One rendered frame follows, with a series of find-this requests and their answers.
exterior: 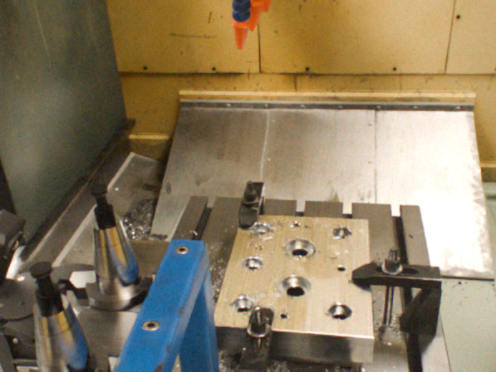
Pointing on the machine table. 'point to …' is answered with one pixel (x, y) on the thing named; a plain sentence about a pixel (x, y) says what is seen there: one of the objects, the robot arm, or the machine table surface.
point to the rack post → (200, 334)
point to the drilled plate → (355, 298)
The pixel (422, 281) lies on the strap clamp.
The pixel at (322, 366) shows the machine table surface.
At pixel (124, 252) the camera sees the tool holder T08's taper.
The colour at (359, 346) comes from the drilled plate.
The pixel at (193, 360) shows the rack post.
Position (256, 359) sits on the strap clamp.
